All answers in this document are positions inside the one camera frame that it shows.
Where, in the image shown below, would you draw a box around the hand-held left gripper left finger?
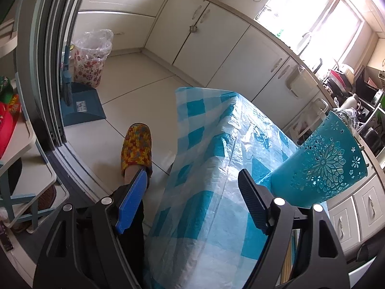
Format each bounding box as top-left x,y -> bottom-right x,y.
33,169 -> 150,289

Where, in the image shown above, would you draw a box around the white panelled drawer cabinet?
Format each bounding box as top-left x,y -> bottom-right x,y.
326,175 -> 385,256

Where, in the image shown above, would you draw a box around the curved metal faucet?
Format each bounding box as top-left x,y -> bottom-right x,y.
296,32 -> 312,56

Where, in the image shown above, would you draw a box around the white thermos jug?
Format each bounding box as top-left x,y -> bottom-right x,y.
341,95 -> 361,110

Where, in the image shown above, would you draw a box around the plastic bag of vegetables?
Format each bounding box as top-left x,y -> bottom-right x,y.
334,107 -> 366,133

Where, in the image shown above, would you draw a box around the red green packet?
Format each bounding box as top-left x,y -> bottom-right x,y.
0,75 -> 23,157

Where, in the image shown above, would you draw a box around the grey sliding door frame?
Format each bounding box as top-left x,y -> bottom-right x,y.
15,0 -> 103,205

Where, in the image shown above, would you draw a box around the white base cabinet with doors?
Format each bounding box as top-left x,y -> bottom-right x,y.
144,0 -> 337,133

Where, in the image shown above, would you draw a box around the person's leg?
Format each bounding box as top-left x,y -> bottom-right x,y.
116,169 -> 148,289

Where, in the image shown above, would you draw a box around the floral yellow slipper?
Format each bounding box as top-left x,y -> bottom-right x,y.
120,123 -> 153,177

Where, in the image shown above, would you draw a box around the blue checked plastic tablecloth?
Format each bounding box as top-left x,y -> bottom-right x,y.
143,87 -> 328,289

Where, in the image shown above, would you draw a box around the bright kitchen window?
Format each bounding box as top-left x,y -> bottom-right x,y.
256,0 -> 366,73

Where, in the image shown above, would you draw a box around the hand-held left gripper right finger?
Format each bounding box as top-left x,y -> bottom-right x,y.
237,169 -> 351,289

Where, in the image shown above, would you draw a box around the blue dustpan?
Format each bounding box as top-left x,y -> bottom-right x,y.
60,81 -> 106,127

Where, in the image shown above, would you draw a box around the blue perforated plastic basket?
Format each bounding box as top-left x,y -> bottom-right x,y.
270,110 -> 369,209

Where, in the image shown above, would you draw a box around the dish rack with bowls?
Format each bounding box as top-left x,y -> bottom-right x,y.
323,63 -> 357,97

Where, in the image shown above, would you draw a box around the white rolling cart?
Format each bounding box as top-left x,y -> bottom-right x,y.
289,99 -> 330,145

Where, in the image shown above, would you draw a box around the white hanging door bin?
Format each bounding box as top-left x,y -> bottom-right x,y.
285,66 -> 307,100

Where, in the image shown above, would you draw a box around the white storage shelf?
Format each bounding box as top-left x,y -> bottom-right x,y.
0,18 -> 70,232

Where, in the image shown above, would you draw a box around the floral trash bin with bag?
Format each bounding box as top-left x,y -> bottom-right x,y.
73,29 -> 114,89

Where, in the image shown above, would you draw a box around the white plain drawer cabinet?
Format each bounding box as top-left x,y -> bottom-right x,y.
77,0 -> 173,49

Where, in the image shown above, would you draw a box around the black microwave oven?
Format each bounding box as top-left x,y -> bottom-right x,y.
355,66 -> 381,106

